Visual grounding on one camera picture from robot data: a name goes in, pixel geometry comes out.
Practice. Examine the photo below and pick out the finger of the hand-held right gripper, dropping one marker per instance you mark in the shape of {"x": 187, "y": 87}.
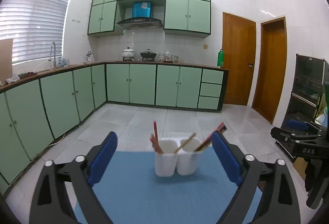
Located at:
{"x": 290, "y": 135}
{"x": 298, "y": 125}

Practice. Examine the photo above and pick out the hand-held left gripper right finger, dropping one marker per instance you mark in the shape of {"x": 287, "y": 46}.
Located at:
{"x": 227, "y": 159}

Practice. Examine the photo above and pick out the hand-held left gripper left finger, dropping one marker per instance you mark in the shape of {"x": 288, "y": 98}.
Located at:
{"x": 102, "y": 159}

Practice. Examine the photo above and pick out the bundle of wooden chopsticks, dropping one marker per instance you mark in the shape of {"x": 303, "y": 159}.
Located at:
{"x": 225, "y": 129}

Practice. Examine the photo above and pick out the white plastic container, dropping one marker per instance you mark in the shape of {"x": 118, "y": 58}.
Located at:
{"x": 165, "y": 162}
{"x": 189, "y": 162}

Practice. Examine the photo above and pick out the light blue cloth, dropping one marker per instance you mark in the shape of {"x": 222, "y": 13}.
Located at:
{"x": 323, "y": 117}

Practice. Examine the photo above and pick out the black glass display cabinet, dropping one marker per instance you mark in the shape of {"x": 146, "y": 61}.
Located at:
{"x": 305, "y": 85}

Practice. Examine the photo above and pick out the blue table mat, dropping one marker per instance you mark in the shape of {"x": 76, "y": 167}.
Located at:
{"x": 144, "y": 195}

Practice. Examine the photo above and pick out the brown wooden door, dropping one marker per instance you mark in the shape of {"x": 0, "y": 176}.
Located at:
{"x": 237, "y": 59}
{"x": 270, "y": 72}

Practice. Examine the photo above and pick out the green lower kitchen cabinets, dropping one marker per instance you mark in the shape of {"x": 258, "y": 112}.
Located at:
{"x": 144, "y": 85}

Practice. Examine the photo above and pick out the green kitchen cabinets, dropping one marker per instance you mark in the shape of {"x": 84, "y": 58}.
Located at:
{"x": 144, "y": 85}
{"x": 177, "y": 13}

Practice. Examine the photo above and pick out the green bottle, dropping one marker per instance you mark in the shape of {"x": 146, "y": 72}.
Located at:
{"x": 220, "y": 59}

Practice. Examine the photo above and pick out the silver kettle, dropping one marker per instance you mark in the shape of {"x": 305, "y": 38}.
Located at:
{"x": 89, "y": 57}

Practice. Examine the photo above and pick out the white lidded pot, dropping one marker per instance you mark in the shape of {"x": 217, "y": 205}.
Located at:
{"x": 128, "y": 54}

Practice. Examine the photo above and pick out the black wok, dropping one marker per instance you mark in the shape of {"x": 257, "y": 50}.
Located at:
{"x": 148, "y": 55}

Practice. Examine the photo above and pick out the silver kitchen faucet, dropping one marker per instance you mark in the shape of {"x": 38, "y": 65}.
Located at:
{"x": 54, "y": 56}

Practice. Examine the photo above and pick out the grey rag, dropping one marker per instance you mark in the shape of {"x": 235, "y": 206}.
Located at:
{"x": 12, "y": 78}

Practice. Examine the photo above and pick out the brown cardboard sheet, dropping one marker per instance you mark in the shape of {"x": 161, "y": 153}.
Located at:
{"x": 5, "y": 59}

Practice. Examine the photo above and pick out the black range hood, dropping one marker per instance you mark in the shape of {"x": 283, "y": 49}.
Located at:
{"x": 140, "y": 23}

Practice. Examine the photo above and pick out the green upper kitchen cabinets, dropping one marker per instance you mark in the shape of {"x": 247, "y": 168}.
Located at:
{"x": 177, "y": 13}

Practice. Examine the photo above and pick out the white window blinds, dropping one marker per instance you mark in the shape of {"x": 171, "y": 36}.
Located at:
{"x": 33, "y": 18}

